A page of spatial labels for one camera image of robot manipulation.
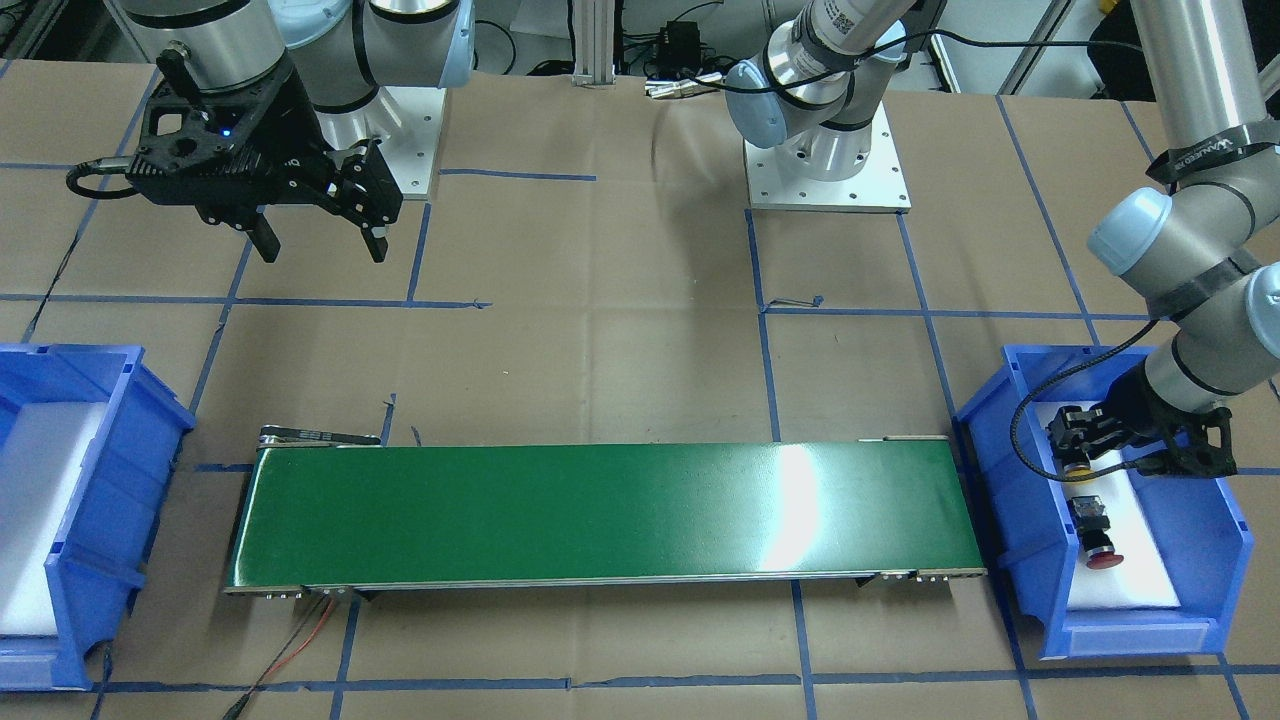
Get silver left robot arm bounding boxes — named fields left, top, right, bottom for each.
left=721, top=1, right=1277, bottom=483

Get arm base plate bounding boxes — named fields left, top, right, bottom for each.
left=317, top=87, right=448, bottom=201
left=742, top=104, right=913, bottom=213

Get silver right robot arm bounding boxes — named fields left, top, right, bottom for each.
left=67, top=1, right=475, bottom=263

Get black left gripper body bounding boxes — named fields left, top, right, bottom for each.
left=1046, top=372, right=1238, bottom=479

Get white foam pad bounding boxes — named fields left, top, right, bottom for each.
left=1032, top=400, right=1183, bottom=611
left=1, top=402, right=108, bottom=635

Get aluminium frame post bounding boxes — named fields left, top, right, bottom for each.
left=567, top=1, right=622, bottom=87

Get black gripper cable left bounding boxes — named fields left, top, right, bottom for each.
left=1010, top=318, right=1181, bottom=486

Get blue bin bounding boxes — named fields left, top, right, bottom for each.
left=1, top=343, right=196, bottom=692
left=959, top=345, right=1253, bottom=659

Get green conveyor belt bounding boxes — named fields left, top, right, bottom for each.
left=224, top=437, right=986, bottom=594

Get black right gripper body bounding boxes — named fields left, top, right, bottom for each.
left=125, top=46, right=403, bottom=227

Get red push button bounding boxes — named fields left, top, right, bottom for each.
left=1068, top=495, right=1125, bottom=571

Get red black conveyor wires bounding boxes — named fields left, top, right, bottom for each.
left=220, top=592, right=343, bottom=720

